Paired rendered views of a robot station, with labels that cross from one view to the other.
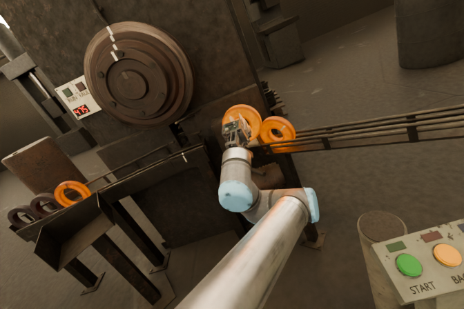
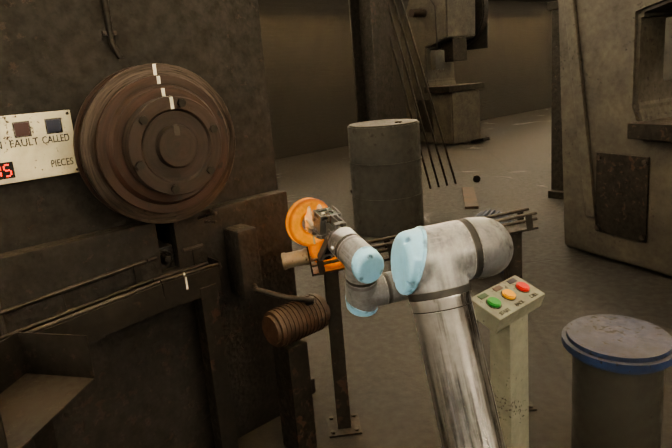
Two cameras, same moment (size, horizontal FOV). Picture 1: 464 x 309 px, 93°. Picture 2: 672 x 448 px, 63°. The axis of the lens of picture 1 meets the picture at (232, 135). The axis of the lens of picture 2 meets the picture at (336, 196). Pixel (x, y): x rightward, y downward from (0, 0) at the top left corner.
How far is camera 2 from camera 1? 1.24 m
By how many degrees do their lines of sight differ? 47
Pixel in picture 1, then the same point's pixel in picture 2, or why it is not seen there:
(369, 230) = not seen: hidden behind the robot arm
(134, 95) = (178, 160)
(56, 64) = not seen: outside the picture
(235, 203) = (371, 269)
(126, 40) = (180, 88)
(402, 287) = (495, 313)
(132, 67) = (185, 124)
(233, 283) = not seen: hidden behind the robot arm
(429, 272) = (504, 304)
